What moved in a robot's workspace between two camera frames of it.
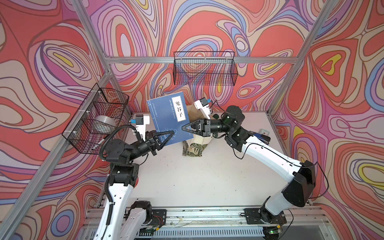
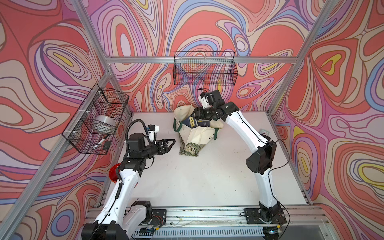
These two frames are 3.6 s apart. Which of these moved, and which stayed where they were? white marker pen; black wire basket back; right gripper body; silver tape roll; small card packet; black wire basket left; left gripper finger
Moved: right gripper body; left gripper finger
Stayed: black wire basket back; black wire basket left; white marker pen; silver tape roll; small card packet
